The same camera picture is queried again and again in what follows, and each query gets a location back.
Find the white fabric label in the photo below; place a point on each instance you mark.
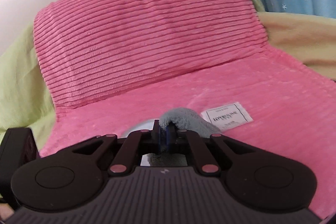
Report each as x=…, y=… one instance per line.
x=227, y=116

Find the clear plastic jar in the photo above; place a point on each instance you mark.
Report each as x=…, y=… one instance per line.
x=145, y=125

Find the grey microfibre cloth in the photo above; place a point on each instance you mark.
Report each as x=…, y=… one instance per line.
x=183, y=119

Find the pink plush blanket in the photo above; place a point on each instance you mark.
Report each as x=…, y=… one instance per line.
x=292, y=108

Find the pink corduroy cushion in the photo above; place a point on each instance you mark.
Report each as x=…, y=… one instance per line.
x=89, y=50

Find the yellow-green chair cover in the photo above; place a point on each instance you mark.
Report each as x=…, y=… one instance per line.
x=26, y=101

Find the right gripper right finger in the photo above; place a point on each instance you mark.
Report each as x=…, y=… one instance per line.
x=172, y=138

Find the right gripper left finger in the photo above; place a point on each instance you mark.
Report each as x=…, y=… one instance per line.
x=156, y=137

